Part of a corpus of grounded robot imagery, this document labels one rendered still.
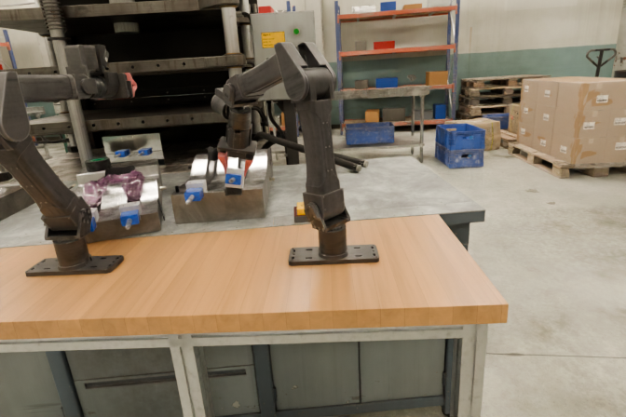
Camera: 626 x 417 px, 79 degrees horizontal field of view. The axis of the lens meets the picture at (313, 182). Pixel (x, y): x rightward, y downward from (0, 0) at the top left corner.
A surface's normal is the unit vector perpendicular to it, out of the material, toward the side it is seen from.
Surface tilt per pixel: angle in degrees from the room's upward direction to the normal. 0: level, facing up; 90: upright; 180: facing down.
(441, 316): 90
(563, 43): 90
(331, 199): 85
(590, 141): 84
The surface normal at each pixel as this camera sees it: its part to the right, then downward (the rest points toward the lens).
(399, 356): 0.06, 0.28
